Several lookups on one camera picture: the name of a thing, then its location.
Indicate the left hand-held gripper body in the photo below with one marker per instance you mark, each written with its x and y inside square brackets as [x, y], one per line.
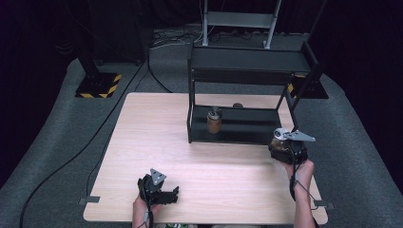
[153, 190]

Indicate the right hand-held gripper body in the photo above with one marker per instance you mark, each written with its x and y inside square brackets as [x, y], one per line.
[296, 148]

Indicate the glass jar of brown powder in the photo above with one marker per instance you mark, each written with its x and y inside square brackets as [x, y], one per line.
[214, 125]

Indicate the black metal shelf rack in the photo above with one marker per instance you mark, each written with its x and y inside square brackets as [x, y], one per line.
[247, 60]

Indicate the person's left hand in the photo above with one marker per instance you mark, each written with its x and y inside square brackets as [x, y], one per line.
[142, 205]

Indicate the person's right hand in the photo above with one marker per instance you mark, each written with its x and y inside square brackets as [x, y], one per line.
[302, 171]

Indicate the grey tape strip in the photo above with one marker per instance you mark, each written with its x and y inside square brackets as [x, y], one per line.
[89, 200]
[324, 204]

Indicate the black stand with striped base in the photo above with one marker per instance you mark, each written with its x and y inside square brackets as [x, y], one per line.
[316, 88]
[98, 85]

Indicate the small brown round object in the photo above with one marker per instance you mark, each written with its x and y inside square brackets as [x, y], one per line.
[237, 105]

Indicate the grey metal frame stand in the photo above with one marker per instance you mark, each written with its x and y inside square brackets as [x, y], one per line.
[239, 19]

